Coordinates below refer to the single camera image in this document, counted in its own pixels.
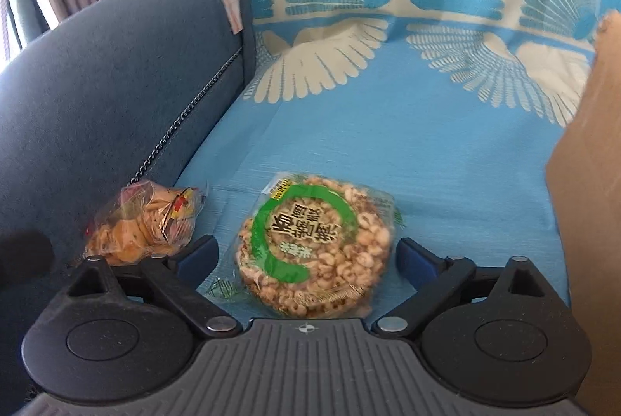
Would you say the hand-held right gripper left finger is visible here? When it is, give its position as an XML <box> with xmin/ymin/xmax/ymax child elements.
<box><xmin>52</xmin><ymin>234</ymin><xmax>244</xmax><ymax>341</ymax></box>

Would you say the cardboard box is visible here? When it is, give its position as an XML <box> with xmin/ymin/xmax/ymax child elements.
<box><xmin>545</xmin><ymin>10</ymin><xmax>621</xmax><ymax>416</ymax></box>

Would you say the grey sofa cushion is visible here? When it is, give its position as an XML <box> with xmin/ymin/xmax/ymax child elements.
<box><xmin>0</xmin><ymin>0</ymin><xmax>259</xmax><ymax>416</ymax></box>

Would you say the round puffed grain cake pack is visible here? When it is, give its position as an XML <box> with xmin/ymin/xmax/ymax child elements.
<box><xmin>208</xmin><ymin>172</ymin><xmax>404</xmax><ymax>320</ymax></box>

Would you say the clear bag of crackers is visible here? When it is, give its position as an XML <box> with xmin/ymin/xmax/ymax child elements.
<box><xmin>72</xmin><ymin>179</ymin><xmax>210</xmax><ymax>267</ymax></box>

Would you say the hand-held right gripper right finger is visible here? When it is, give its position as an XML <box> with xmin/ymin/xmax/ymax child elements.
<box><xmin>371</xmin><ymin>236</ymin><xmax>560</xmax><ymax>341</ymax></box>

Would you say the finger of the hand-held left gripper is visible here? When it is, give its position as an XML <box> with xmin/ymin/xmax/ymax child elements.
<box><xmin>0</xmin><ymin>230</ymin><xmax>55</xmax><ymax>287</ymax></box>

